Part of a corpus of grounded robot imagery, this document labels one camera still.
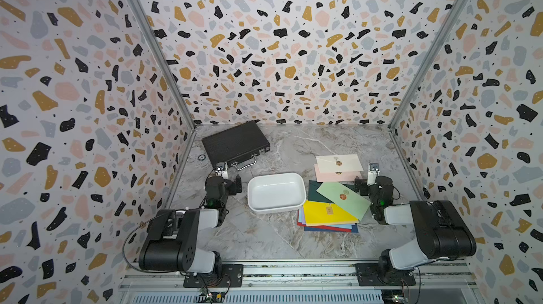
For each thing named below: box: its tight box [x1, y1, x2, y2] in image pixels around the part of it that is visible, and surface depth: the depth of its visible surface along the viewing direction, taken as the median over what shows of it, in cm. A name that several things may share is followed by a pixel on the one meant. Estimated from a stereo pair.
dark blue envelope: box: [304, 223, 360, 233], surface depth 87 cm
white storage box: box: [247, 171, 307, 215], surface depth 95 cm
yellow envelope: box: [302, 200, 360, 227], surface depth 90 cm
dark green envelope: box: [307, 179, 358, 204], surface depth 97 cm
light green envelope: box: [316, 182, 372, 221], surface depth 94 cm
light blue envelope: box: [298, 208, 356, 230], surface depth 88 cm
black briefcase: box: [201, 120, 271, 168], surface depth 109 cm
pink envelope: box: [313, 163, 363, 184], surface depth 103 cm
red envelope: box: [296, 209, 353, 233], surface depth 87 cm
